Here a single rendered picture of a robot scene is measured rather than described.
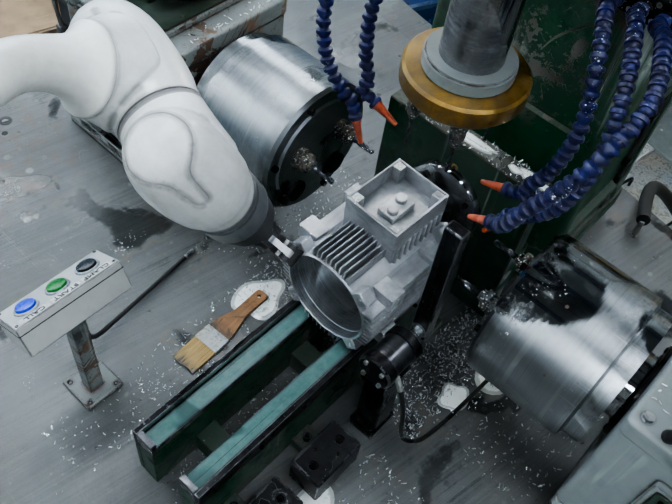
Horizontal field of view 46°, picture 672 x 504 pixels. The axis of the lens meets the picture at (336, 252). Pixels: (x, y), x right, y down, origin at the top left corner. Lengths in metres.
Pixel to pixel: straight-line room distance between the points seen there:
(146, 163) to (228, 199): 0.10
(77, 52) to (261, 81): 0.50
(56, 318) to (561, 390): 0.69
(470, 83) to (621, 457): 0.52
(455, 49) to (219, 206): 0.39
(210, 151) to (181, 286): 0.71
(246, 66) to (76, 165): 0.50
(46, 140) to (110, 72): 0.90
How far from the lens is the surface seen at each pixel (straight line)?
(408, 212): 1.19
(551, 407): 1.14
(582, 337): 1.10
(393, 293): 1.14
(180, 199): 0.78
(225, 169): 0.79
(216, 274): 1.48
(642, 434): 1.05
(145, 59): 0.86
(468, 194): 1.30
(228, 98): 1.31
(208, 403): 1.21
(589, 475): 1.19
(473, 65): 1.04
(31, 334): 1.13
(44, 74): 0.83
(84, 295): 1.15
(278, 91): 1.28
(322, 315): 1.27
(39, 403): 1.38
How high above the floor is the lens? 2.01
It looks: 53 degrees down
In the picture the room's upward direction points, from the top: 10 degrees clockwise
